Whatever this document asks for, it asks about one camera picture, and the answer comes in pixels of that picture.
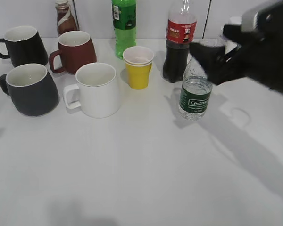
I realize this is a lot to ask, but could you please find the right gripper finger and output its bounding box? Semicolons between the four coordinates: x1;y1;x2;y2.
189;42;248;85
233;25;265;45

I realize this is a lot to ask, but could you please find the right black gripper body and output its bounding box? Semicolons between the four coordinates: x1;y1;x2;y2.
241;3;283;94

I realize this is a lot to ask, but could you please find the clear water bottle green label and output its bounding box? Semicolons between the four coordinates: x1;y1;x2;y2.
178;57;213;121

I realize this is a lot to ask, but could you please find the dark grey ceramic mug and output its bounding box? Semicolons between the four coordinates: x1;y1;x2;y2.
0;63;59;117

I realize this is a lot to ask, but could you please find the white ceramic mug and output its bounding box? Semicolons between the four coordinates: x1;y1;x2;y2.
63;63;121;118

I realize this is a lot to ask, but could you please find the dark red ceramic mug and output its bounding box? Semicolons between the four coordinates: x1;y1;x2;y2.
49;31;97;74

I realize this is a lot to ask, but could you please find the black ceramic mug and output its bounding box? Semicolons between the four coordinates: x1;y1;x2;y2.
0;25;49;67

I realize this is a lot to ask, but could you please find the white yogurt drink bottle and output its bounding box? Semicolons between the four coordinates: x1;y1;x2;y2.
220;16;241;54

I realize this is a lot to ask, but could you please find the cola bottle red label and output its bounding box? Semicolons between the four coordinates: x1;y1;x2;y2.
163;0;197;83

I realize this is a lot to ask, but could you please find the yellow plastic cup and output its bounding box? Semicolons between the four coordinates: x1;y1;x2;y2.
123;46;154;90

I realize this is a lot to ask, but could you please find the green soda bottle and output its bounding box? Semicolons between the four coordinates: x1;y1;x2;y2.
111;0;137;59

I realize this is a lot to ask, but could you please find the brown swirl drink bottle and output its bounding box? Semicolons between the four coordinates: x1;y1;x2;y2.
55;0;79;36

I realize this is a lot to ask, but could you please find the silver camera box right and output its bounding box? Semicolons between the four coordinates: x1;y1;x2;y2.
241;0;283;32

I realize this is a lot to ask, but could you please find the black cable on wall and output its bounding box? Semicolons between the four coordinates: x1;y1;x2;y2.
201;0;213;39

